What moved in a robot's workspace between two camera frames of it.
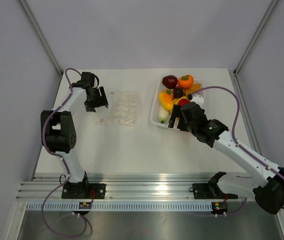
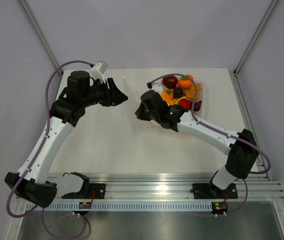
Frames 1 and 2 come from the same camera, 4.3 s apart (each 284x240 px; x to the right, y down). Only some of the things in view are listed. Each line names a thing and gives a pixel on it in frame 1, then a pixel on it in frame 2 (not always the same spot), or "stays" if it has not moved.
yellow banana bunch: (191, 88) stays
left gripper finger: (103, 99) to (118, 95)
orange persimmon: (186, 81) stays
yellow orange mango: (166, 100) stays
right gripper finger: (175, 113) to (142, 114)
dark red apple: (169, 81) stays
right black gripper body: (190, 128) to (156, 118)
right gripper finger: (182, 125) to (141, 113)
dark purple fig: (178, 92) stays
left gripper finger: (92, 101) to (118, 97)
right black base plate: (209, 191) stays
